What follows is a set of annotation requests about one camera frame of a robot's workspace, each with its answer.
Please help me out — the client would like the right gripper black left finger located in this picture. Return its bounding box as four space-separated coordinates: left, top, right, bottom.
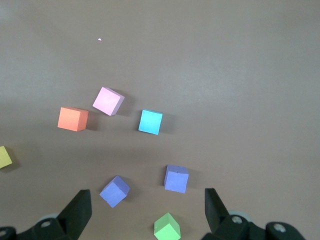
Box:
0 189 92 240

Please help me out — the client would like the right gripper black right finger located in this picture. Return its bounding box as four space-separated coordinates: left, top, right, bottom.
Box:
199 187 309 240

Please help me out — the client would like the yellow foam cube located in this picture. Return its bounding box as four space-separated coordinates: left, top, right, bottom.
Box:
0 145 13 170

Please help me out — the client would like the orange foam cube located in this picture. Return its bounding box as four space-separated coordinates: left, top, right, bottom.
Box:
57 106 90 132

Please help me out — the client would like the teal foam cube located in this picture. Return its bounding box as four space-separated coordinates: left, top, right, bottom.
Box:
138 109 164 136

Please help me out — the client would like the pink foam cube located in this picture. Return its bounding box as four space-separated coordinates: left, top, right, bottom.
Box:
92 86 125 117

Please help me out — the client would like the purple foam cube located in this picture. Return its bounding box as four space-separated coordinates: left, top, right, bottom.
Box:
163 164 190 194
99 174 131 208

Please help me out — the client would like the green foam cube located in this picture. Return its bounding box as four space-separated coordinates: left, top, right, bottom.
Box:
153 212 181 240

